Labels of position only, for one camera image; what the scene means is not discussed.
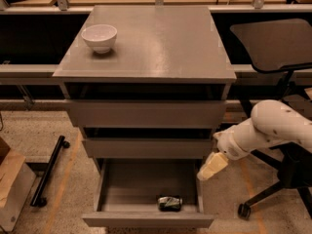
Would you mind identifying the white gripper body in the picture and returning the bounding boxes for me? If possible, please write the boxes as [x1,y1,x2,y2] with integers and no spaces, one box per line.
[214,125,250,160]

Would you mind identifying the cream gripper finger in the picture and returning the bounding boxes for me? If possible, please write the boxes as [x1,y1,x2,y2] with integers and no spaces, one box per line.
[197,152,228,180]

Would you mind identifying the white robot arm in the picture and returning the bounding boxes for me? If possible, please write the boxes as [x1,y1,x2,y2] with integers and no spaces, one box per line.
[197,99,312,180]

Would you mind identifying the grey drawer cabinet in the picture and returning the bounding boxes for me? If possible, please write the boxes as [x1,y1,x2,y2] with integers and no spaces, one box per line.
[54,6,236,167]

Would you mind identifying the grey bottom drawer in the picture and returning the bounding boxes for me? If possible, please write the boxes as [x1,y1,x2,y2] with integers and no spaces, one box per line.
[83,159,213,228]

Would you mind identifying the grey drawer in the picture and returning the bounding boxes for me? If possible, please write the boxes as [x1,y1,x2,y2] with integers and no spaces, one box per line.
[66,83,225,129]
[83,128,211,159]
[83,159,213,228]

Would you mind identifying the grey middle drawer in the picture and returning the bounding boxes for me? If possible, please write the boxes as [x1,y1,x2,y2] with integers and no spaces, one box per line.
[83,128,211,159]

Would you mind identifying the grey top drawer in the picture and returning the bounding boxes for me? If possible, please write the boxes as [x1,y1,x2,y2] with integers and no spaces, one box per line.
[66,83,225,129]

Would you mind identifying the black office chair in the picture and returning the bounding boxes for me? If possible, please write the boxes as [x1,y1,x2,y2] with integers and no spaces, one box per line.
[230,19,312,219]

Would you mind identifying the white ceramic bowl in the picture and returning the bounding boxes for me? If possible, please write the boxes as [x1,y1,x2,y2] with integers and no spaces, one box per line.
[81,24,117,54]

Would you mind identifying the black table leg base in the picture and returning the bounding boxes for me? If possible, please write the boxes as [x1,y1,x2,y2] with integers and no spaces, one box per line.
[30,136,70,208]

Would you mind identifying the cardboard box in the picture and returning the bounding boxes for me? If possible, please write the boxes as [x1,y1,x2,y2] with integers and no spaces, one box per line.
[0,137,25,208]

